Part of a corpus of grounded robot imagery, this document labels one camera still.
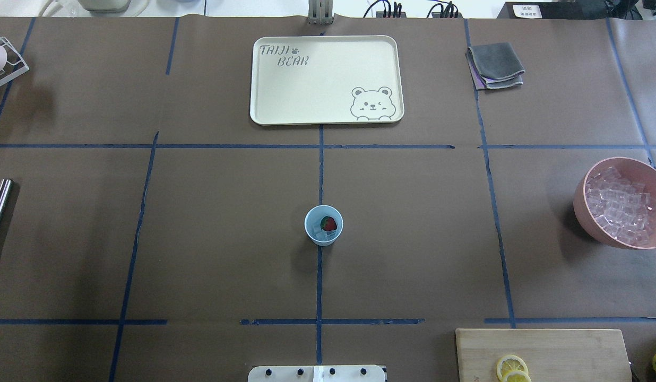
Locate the cream bear tray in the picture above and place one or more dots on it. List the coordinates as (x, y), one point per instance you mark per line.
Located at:
(326, 80)

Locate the white cup rack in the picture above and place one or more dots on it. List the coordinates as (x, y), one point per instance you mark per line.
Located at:
(12, 62)

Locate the ice cube in cup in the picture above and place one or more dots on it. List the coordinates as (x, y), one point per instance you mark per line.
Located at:
(328, 235)

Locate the grey folded cloth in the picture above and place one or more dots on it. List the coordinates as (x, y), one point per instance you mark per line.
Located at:
(495, 66)

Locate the wooden cutting board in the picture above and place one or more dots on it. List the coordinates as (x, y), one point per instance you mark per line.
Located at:
(550, 354)

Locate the lemon slices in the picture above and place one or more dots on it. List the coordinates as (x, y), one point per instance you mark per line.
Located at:
(511, 367)

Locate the aluminium frame post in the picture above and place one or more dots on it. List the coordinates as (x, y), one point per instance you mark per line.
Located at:
(320, 12)

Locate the pink bowl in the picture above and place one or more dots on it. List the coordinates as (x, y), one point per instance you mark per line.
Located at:
(633, 170)

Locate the red strawberry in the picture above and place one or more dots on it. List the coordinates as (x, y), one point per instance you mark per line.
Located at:
(328, 223)

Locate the ice cubes in bowl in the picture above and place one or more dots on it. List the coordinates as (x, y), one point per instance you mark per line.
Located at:
(623, 208)

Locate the black box with label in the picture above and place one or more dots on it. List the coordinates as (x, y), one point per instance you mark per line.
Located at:
(526, 10)

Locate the light blue cup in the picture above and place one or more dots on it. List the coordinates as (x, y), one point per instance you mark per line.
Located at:
(312, 223)

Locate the white post base plate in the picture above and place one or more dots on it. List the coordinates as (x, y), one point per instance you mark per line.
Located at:
(347, 372)

